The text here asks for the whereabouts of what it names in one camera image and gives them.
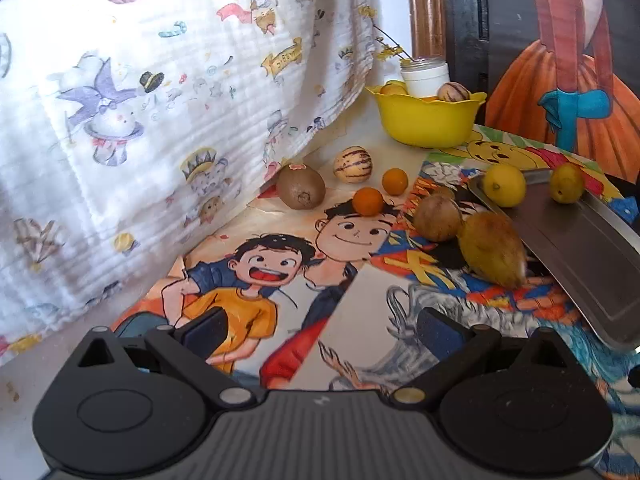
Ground fantasy figures poster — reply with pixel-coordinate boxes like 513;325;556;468
320;260;640;480

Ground small orange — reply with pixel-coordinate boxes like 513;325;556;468
382;168;409;196
352;187;386;217

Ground white jar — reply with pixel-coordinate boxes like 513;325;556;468
400;55;451;98

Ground round brown fruit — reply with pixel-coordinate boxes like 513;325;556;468
412;194;464;243

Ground white printed blanket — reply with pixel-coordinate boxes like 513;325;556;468
0;0;382;367

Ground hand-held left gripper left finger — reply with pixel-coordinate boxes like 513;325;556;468
70;307;257;408

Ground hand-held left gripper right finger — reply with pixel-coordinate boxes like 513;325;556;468
389;307;573;408

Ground wooden post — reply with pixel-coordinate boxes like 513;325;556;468
406;0;447;61

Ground wall poster orange dress figure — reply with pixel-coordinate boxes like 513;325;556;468
484;0;640;187

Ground brown kiwi with sticker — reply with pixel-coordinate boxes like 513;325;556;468
277;162;327;209

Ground yellow bowl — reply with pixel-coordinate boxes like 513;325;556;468
365;85;488;149

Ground yellow lemon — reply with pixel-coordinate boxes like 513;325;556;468
549;162;586;205
481;163;527;208

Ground yellow flower sprig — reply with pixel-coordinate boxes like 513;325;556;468
359;5;417;64

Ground yellow bear poster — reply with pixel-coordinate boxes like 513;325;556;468
430;125;632;213

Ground oblong brown fruit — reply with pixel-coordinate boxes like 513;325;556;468
457;211;529;289

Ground metal tray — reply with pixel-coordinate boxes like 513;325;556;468
467;167;640;353

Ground cartoon boys poster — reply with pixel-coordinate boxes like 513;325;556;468
111;180;417;392

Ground striped pepino melon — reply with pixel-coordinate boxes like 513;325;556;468
436;82;472;103
333;146;374;182

